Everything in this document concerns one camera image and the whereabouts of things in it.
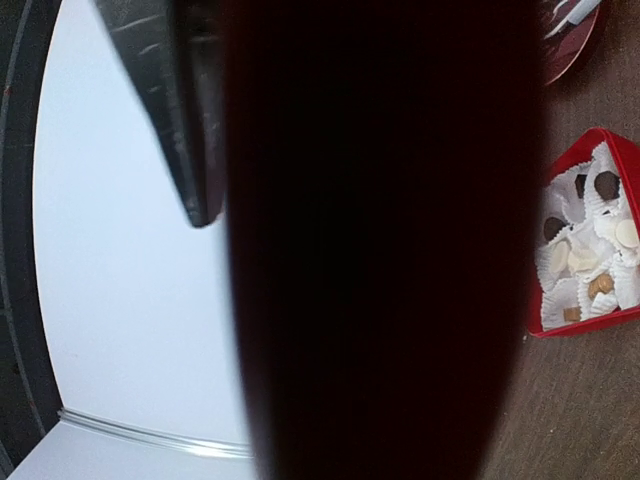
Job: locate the red square box lid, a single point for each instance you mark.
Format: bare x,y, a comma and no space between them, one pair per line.
384,163

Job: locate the white handled serving tongs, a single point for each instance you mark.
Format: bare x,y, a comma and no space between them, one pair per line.
575,16

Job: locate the dark round chocolate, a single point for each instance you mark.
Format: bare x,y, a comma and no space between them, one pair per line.
606,185

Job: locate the dark red round tray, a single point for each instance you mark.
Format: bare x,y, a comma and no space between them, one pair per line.
561,51

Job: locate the white round chocolate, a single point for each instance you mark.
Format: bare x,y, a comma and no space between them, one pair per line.
626,234

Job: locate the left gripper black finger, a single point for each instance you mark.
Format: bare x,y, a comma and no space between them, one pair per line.
172,51

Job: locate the tan chocolate in box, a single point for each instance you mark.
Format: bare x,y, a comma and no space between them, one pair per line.
572,314

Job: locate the tan ridged chocolate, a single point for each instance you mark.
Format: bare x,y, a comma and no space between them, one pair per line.
603,283

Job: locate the red square chocolate box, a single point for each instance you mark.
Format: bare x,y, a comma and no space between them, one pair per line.
626,157

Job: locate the white oval chocolate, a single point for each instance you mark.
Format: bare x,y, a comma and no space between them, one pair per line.
559,257

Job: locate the dark square chocolate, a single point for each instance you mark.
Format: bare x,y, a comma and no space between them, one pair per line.
551,227

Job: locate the left aluminium frame post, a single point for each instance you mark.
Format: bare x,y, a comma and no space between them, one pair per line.
152,438

